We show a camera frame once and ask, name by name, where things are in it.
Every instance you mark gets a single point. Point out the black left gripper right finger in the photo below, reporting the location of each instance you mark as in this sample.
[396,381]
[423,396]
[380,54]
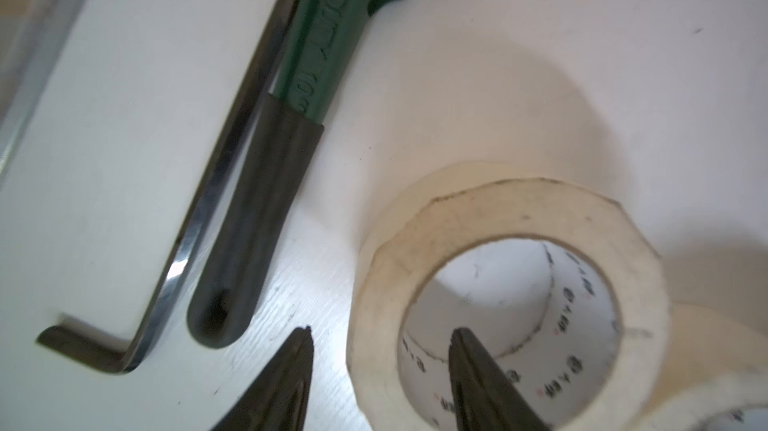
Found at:
[484,398]

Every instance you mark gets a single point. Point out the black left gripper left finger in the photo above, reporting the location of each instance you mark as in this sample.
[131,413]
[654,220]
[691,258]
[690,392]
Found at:
[277,399]

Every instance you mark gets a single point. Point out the cream masking tape roll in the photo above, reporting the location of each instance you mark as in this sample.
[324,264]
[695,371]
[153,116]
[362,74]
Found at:
[715,369]
[554,280]

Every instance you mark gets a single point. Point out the green pipe wrench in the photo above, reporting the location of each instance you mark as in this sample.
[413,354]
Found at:
[295,73]

